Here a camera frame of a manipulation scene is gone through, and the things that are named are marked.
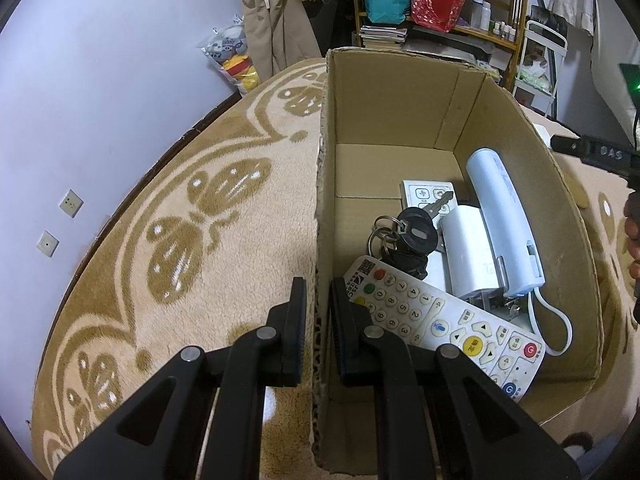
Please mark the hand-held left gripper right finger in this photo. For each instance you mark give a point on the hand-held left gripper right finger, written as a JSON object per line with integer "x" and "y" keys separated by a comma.
{"x": 342, "y": 332}

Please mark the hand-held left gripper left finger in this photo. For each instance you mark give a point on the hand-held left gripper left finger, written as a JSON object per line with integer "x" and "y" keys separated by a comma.
{"x": 295, "y": 325}

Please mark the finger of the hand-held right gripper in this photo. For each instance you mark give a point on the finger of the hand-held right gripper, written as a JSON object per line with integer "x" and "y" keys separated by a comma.
{"x": 572, "y": 146}

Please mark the white TV remote control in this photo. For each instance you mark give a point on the white TV remote control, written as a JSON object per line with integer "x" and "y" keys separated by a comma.
{"x": 425, "y": 310}

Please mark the light blue handheld device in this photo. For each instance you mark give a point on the light blue handheld device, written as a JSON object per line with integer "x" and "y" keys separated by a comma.
{"x": 495, "y": 195}

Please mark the bunch of black keys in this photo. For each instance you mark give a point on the bunch of black keys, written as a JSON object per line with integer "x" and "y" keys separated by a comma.
{"x": 415, "y": 232}

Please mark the cardboard box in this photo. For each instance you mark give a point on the cardboard box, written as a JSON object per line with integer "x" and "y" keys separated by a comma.
{"x": 360, "y": 185}

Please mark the slim white air-conditioner remote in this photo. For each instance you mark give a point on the slim white air-conditioner remote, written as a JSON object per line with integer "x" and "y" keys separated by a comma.
{"x": 417, "y": 192}

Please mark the person's right hand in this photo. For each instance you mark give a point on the person's right hand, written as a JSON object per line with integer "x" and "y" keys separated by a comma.
{"x": 634, "y": 240}

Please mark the pale green packet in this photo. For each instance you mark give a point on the pale green packet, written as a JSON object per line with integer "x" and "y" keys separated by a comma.
{"x": 535, "y": 79}

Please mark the cream folded mattress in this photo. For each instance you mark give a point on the cream folded mattress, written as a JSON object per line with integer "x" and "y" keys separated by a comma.
{"x": 610, "y": 35}

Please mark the white metal cart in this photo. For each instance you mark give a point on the white metal cart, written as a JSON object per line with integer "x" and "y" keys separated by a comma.
{"x": 545, "y": 30}

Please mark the row of small bottles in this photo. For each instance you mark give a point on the row of small bottles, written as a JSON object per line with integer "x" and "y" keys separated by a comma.
{"x": 505, "y": 30}

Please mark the yellow wooden shelf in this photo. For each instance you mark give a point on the yellow wooden shelf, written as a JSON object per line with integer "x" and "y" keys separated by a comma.
{"x": 475, "y": 32}

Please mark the tall white bottle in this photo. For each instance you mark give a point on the tall white bottle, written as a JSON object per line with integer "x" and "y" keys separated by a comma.
{"x": 486, "y": 16}
{"x": 477, "y": 7}

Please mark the grey flat cardboard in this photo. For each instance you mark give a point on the grey flat cardboard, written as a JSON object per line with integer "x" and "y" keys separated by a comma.
{"x": 450, "y": 45}

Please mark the stack of books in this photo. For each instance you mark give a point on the stack of books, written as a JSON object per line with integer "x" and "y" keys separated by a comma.
{"x": 382, "y": 35}

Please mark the bag of plush toys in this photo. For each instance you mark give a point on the bag of plush toys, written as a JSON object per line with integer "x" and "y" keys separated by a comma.
{"x": 232, "y": 50}

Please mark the dark hanging clothes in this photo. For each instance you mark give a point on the dark hanging clothes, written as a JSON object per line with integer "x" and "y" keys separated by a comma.
{"x": 325, "y": 10}

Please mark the light blue cloth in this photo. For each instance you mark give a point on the light blue cloth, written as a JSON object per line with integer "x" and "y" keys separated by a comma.
{"x": 597, "y": 457}

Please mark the beige coat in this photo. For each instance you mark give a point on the beige coat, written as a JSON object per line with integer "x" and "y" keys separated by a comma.
{"x": 270, "y": 25}

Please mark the white wall outlet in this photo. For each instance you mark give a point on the white wall outlet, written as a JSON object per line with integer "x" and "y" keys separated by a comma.
{"x": 47, "y": 244}
{"x": 71, "y": 203}

